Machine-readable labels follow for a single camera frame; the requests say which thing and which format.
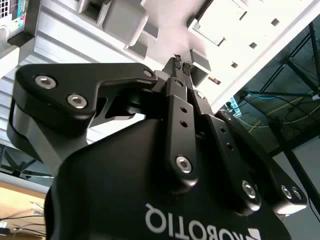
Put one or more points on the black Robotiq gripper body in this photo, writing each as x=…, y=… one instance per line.
x=112, y=187

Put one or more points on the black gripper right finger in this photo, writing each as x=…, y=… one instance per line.
x=225, y=150

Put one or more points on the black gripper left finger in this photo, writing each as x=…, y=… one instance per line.
x=181, y=145

